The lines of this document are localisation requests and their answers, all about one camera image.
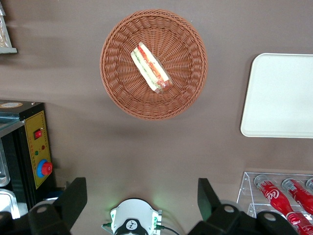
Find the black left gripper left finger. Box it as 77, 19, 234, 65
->
28, 177, 88, 235

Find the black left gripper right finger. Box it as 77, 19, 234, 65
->
189, 178, 257, 235

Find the grey metal tray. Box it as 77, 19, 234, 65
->
0, 0, 18, 54

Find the sandwich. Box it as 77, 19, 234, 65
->
130, 42, 173, 94

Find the brown round wicker basket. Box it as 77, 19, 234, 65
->
99, 9, 208, 120

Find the cream plastic tray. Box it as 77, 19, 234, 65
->
240, 52, 313, 139

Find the steel pan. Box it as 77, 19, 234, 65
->
0, 188, 22, 220
0, 139, 12, 187

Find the clear acrylic bottle rack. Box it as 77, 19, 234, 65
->
236, 171, 313, 235

